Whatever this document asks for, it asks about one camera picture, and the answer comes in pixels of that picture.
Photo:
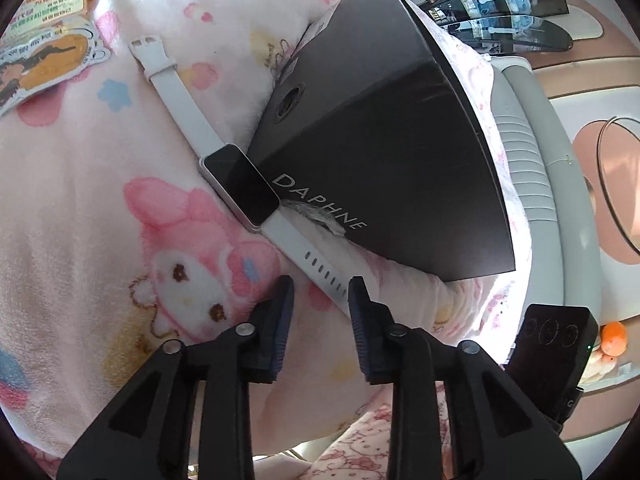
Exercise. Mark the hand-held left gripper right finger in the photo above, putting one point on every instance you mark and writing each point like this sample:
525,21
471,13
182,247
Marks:
360,330

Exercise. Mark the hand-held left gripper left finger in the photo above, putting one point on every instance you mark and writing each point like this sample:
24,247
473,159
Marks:
282,330

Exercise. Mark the white smart watch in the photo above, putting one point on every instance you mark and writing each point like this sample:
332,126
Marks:
240,185

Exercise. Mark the black cardboard shoebox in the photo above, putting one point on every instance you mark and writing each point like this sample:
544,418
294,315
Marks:
375,160

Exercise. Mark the orange toy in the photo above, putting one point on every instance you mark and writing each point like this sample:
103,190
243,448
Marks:
614,337

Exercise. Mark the pink kitty print bedsheet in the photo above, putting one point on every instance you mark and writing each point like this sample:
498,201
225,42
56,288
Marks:
360,440

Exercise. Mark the grey padded chair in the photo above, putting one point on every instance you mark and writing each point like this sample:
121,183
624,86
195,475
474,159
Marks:
540,160

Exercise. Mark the round glass table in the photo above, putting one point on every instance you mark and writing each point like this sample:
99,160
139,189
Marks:
620,170

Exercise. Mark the black glass display cabinet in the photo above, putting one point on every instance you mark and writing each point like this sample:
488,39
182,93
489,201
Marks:
500,10

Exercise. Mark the cartoon figure sticker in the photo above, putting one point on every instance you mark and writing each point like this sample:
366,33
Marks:
50,60

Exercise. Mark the orange printed paper card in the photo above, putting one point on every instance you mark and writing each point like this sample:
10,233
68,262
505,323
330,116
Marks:
55,5

